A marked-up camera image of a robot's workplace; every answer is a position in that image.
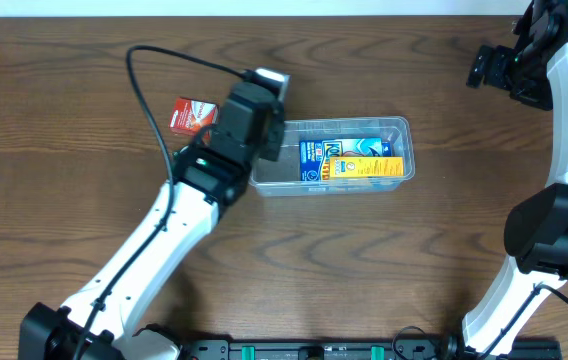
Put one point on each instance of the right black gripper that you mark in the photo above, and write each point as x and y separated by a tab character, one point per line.
490	70

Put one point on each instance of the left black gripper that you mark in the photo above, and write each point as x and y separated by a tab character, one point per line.
275	150

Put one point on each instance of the blue Kool Fever box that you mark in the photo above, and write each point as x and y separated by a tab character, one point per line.
315	154

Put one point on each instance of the yellow medicine box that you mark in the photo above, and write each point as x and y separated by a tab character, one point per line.
364	167

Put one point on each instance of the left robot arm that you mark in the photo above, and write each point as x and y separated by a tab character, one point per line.
101	320

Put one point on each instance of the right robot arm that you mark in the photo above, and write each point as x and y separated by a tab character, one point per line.
536	243

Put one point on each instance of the clear plastic container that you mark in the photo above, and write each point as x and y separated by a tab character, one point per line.
282	178

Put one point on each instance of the red medicine box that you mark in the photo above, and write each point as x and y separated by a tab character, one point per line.
190	115

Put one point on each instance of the green round-logo box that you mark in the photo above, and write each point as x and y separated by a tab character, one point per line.
177	153

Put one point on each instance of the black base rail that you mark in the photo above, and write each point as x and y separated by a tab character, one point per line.
417	349

